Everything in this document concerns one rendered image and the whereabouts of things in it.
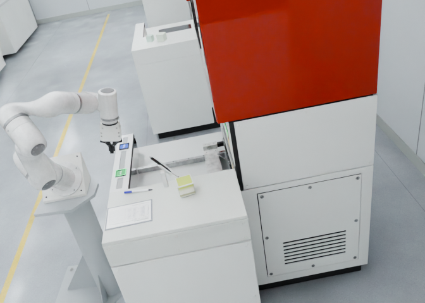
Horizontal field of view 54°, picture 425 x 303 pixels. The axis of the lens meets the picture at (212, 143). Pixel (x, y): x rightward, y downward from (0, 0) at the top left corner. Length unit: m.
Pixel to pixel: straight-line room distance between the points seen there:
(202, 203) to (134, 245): 0.34
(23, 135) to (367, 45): 1.44
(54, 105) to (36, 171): 0.40
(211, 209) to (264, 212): 0.49
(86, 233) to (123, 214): 0.67
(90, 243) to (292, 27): 1.67
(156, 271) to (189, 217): 0.30
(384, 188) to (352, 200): 1.08
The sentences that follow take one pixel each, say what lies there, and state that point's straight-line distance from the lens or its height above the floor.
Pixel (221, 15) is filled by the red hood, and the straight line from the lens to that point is 1.74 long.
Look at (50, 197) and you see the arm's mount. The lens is 2.47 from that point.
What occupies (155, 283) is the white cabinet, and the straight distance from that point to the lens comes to 2.03.
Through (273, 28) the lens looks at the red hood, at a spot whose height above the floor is 1.62.
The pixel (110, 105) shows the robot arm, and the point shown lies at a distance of 2.00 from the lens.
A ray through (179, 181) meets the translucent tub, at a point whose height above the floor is 1.03.
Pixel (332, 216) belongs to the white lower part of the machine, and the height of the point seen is 0.52.
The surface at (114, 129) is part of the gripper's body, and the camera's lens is 2.07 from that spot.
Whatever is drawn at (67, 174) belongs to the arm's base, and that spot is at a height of 0.99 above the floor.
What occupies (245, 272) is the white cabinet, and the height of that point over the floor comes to 0.62.
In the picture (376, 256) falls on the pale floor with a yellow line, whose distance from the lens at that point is 2.95.
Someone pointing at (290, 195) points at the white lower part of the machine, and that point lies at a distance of 2.24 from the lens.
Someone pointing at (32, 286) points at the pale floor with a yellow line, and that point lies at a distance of 3.31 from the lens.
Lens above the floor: 2.17
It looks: 32 degrees down
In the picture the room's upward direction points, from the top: 11 degrees counter-clockwise
